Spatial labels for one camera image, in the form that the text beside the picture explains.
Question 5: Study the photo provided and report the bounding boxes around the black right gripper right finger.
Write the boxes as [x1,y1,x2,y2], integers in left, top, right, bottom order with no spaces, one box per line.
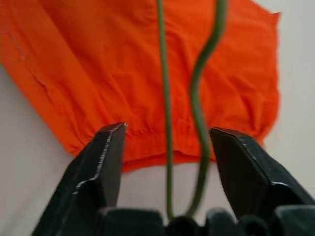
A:
[209,126,315,236]

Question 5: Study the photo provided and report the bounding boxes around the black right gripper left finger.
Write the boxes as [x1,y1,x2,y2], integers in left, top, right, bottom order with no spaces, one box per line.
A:
[31,122,128,236]

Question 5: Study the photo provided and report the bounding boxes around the green cables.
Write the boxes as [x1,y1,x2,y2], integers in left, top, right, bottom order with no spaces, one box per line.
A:
[156,0,228,220]

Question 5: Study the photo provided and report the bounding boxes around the orange shorts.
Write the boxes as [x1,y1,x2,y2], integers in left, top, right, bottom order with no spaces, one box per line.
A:
[0,0,282,173]

